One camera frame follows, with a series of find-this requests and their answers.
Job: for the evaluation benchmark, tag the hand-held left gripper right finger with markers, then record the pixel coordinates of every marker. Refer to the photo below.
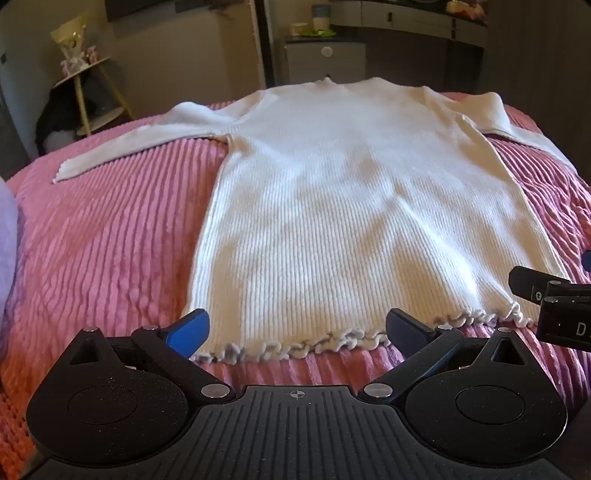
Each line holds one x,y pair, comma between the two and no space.
406,330

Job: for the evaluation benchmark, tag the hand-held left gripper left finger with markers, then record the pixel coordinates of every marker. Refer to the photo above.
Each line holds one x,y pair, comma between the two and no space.
190,333

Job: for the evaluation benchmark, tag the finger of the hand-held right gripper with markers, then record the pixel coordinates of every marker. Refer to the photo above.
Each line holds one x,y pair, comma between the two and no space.
588,261
526,284

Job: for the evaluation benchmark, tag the white ribbed knit sweater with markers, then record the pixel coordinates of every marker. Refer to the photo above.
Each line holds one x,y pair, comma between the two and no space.
346,207

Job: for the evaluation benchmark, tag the pink ribbed blanket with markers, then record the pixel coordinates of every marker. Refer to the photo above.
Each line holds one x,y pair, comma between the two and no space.
115,230

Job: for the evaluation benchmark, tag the purple pillow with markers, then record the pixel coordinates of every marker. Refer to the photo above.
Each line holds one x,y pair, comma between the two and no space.
7,240

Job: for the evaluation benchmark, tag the round side table yellow legs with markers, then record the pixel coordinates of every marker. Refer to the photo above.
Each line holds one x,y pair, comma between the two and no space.
83,104

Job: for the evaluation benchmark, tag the dark clothing pile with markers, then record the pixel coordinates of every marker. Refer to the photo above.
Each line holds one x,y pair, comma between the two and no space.
55,110

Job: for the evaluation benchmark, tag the grey drawer cabinet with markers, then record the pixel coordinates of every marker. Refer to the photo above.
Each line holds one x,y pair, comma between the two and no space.
323,62

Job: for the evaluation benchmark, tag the pink items on desk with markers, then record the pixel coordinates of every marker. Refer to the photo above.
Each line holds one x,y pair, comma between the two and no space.
466,7

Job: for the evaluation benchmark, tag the grey dressing desk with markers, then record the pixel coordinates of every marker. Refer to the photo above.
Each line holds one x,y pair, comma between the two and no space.
406,16

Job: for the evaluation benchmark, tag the white tower fan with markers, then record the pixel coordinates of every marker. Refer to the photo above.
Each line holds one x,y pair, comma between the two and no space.
265,41

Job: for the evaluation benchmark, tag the green tray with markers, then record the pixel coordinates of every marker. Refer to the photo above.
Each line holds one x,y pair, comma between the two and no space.
318,33

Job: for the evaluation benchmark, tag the small white mug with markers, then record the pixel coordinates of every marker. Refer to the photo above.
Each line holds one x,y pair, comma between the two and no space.
298,28

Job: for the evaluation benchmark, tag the cream wrapped bouquet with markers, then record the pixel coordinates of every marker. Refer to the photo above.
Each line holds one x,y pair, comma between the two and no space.
69,34

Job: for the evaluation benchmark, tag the blue white cup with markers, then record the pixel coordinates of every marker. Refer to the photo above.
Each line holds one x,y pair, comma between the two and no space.
320,17

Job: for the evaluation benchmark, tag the black wall television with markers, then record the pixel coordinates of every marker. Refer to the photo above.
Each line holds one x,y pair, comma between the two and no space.
161,7

